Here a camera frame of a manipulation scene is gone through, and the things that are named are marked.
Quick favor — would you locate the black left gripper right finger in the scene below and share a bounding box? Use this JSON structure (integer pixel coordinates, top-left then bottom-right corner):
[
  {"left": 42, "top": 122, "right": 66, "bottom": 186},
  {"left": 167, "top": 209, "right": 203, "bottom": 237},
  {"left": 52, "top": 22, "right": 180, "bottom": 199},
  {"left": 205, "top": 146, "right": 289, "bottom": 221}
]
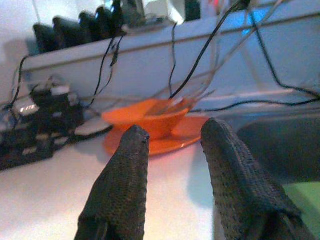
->
[{"left": 200, "top": 117, "right": 316, "bottom": 240}]

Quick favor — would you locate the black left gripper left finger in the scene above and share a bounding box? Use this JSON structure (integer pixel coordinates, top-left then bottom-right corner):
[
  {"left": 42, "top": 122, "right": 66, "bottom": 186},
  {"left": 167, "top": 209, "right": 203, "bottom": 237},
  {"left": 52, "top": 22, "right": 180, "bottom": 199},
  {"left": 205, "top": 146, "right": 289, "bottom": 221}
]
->
[{"left": 73, "top": 124, "right": 151, "bottom": 240}]

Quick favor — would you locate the orange bowl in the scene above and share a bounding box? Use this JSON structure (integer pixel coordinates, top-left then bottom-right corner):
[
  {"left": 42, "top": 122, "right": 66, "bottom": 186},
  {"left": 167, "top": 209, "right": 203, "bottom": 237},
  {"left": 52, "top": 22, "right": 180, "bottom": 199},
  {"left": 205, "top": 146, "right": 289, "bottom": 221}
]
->
[{"left": 101, "top": 98, "right": 198, "bottom": 140}]

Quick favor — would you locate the green plate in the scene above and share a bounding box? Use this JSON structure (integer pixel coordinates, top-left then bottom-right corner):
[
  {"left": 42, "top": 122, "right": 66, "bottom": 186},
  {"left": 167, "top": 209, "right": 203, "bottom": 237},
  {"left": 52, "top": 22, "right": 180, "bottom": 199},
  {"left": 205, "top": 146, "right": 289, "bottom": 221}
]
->
[{"left": 283, "top": 181, "right": 320, "bottom": 237}]

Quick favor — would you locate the orange plate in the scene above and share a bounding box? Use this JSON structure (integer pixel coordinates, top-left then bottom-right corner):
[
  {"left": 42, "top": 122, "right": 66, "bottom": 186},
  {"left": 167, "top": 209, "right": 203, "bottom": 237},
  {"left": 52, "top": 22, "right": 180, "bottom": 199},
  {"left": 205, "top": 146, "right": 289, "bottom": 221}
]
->
[{"left": 103, "top": 115, "right": 210, "bottom": 156}]

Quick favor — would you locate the black power strip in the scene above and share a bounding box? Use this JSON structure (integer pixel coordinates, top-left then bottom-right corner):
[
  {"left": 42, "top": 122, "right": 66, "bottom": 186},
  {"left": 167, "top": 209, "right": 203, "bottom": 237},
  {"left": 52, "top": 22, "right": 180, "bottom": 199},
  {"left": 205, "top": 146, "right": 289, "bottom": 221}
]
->
[{"left": 0, "top": 74, "right": 85, "bottom": 171}]

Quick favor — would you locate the black charger box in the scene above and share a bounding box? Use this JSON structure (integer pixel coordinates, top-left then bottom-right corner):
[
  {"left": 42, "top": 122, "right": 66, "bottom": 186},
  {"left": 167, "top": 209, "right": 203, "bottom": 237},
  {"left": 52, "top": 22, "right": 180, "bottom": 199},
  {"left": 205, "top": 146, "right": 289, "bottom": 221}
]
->
[
  {"left": 52, "top": 16, "right": 87, "bottom": 50},
  {"left": 79, "top": 4, "right": 126, "bottom": 43},
  {"left": 33, "top": 22, "right": 60, "bottom": 55}
]

